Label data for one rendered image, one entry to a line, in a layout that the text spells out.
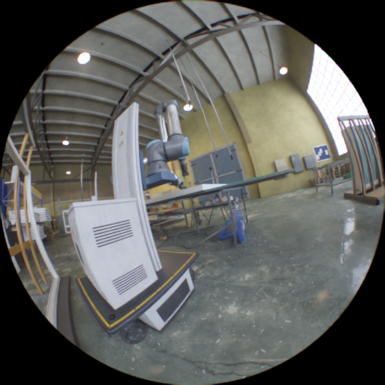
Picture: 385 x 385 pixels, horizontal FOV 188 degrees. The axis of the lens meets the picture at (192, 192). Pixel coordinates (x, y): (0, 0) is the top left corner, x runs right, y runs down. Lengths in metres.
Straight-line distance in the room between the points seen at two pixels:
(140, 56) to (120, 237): 7.97
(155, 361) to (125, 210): 0.87
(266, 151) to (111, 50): 10.70
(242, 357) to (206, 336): 0.25
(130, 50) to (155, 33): 1.52
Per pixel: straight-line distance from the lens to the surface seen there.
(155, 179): 0.81
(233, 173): 8.05
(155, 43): 7.79
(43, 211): 5.32
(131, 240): 0.61
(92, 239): 0.53
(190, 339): 0.85
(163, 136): 1.24
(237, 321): 0.87
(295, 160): 8.08
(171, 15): 7.66
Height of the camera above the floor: 0.77
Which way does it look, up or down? 3 degrees up
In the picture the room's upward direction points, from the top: 12 degrees counter-clockwise
